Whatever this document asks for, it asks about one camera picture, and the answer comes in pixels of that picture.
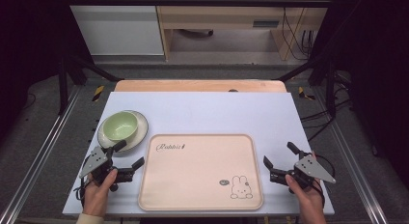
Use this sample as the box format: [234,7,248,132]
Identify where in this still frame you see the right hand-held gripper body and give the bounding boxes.
[269,154,338,195]

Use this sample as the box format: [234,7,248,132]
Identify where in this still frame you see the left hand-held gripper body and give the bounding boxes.
[78,145,135,193]

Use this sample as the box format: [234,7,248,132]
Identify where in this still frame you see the person's right hand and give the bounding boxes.
[285,151,326,215]

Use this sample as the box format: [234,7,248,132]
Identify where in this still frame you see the person's left hand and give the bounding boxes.
[82,168,119,218]

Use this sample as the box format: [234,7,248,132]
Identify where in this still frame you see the green bowl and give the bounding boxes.
[102,110,140,143]

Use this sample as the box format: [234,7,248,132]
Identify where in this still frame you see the cream round plate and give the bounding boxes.
[96,109,150,154]

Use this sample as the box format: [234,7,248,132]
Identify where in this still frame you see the yellow black tape marker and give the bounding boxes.
[297,86,316,101]
[92,85,106,102]

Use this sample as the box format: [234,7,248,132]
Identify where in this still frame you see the pink tray with rabbit print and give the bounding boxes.
[137,133,264,212]

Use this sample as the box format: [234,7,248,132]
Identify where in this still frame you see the black metal stand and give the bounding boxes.
[58,54,124,116]
[275,53,340,120]

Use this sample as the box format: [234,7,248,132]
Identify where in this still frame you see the white cabinet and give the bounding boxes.
[64,0,165,57]

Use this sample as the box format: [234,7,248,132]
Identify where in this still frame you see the black tube under desk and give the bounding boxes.
[178,28,215,38]

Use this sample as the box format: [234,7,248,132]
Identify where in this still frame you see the light wooden desk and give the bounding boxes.
[153,0,334,62]

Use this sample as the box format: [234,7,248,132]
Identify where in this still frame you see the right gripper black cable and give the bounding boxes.
[314,154,338,208]

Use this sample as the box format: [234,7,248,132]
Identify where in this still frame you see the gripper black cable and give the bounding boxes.
[314,154,338,208]
[73,154,95,206]

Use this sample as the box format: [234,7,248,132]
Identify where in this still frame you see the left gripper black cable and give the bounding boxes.
[73,154,95,206]

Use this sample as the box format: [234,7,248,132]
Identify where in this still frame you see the black floor cables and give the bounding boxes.
[299,72,353,143]

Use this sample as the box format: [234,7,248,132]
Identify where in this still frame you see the aluminium floor rail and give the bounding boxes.
[312,86,391,224]
[0,85,82,224]

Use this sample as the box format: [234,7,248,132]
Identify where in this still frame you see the black hanging cables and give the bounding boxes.
[280,0,315,62]

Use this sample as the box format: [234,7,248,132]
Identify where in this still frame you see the black horizontal frame bar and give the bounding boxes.
[63,0,333,9]

